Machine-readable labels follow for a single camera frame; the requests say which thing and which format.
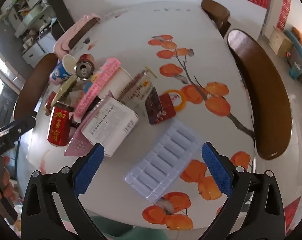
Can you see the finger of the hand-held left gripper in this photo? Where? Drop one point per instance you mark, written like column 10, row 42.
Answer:
column 18, row 127

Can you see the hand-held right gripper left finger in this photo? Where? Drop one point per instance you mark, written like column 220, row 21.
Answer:
column 89, row 170

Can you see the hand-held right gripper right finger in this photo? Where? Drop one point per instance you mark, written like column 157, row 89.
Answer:
column 217, row 170

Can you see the blue paper cup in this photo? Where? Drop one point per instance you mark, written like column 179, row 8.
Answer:
column 61, row 73

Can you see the orange jar lid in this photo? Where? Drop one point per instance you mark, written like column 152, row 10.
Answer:
column 180, row 100

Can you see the white paper cup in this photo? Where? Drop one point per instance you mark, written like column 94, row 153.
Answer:
column 121, row 80

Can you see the yellow striped snack packet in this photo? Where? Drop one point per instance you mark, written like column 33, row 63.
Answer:
column 139, row 88

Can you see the person's left hand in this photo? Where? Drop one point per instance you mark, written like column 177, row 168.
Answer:
column 6, row 181

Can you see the brown wooden chair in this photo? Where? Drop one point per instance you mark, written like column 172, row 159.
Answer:
column 216, row 11
column 32, row 87
column 263, row 92

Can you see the white cardboard box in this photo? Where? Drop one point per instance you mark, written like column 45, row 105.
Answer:
column 111, row 125

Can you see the clear plastic blister tray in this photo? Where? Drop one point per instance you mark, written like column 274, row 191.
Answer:
column 163, row 160

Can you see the red flat packet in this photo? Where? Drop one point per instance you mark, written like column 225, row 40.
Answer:
column 168, row 107

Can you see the pink ribbed plastic tray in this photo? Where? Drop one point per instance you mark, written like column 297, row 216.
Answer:
column 98, row 87

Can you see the opened red drink can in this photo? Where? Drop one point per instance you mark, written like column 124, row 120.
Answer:
column 85, row 66

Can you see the dark patterned packet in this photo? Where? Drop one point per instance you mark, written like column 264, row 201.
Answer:
column 153, row 105

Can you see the cluttered kitchen shelf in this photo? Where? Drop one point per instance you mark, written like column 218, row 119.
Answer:
column 33, row 27

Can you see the pink cloth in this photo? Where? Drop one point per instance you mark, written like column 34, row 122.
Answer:
column 73, row 33

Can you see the small wooden cabinet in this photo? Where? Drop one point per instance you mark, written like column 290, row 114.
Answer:
column 279, row 41

